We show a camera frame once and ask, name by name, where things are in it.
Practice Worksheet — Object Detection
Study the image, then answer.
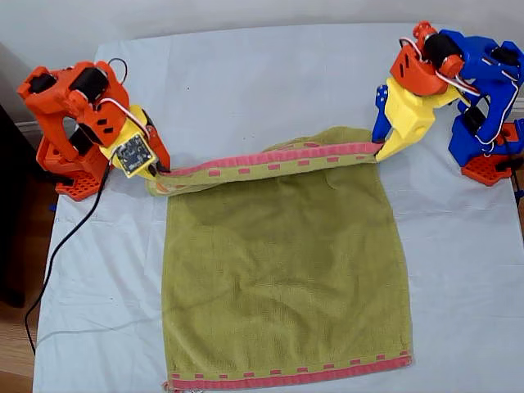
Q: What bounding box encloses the dark wooden furniture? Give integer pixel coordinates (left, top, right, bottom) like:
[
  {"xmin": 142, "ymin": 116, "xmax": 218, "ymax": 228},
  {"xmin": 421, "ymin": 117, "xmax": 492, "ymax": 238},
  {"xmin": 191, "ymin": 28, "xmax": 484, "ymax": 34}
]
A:
[{"xmin": 0, "ymin": 104, "xmax": 32, "ymax": 309}]

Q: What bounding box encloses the black camera cable of red arm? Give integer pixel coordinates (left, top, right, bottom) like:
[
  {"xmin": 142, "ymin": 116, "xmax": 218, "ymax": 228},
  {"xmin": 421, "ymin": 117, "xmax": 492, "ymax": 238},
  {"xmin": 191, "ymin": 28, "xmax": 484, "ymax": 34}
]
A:
[{"xmin": 24, "ymin": 161, "xmax": 114, "ymax": 355}]

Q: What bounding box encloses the camera board on red arm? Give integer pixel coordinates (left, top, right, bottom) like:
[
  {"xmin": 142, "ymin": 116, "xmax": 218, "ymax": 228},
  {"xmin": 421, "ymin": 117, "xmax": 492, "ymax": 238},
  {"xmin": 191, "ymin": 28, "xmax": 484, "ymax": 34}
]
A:
[{"xmin": 112, "ymin": 133, "xmax": 157, "ymax": 179}]

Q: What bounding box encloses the white tablecloth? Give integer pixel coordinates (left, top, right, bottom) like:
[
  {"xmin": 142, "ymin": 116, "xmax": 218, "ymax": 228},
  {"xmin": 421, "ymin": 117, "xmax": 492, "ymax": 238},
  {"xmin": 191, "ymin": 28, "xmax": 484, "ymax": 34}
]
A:
[{"xmin": 32, "ymin": 22, "xmax": 524, "ymax": 393}]

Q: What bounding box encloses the green towel with pink borders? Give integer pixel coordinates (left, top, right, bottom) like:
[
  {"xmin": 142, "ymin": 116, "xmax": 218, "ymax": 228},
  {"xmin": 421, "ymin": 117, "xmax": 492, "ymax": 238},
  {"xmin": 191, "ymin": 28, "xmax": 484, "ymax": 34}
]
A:
[{"xmin": 145, "ymin": 125, "xmax": 414, "ymax": 390}]

